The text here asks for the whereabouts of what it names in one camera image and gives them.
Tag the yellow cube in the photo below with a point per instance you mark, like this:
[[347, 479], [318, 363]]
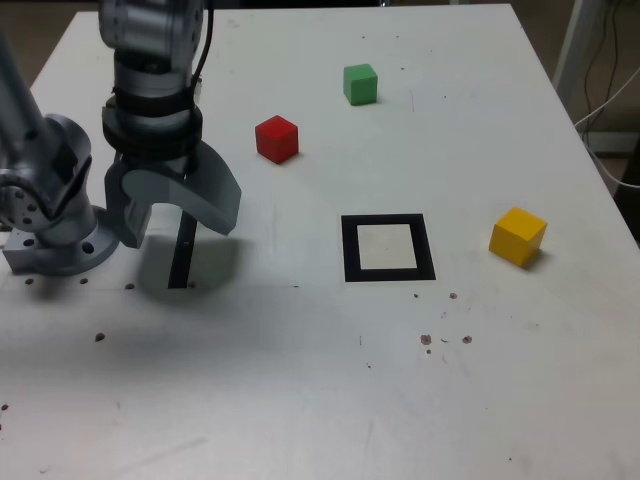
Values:
[[515, 235]]

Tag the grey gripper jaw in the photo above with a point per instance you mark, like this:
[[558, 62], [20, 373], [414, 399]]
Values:
[[117, 215], [210, 195]]

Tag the black tape strip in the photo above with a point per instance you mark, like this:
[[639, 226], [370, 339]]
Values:
[[180, 260]]

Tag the black background box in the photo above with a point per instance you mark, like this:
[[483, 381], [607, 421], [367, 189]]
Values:
[[615, 142]]

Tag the white metal post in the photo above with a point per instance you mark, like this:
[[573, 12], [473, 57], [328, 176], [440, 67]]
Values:
[[570, 40]]

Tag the red cube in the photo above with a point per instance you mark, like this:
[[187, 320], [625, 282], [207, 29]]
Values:
[[276, 140]]

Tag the black tape square outline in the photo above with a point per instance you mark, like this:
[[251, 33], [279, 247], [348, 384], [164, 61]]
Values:
[[350, 250]]

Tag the green cube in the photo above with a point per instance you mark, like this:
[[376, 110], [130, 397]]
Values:
[[360, 85]]

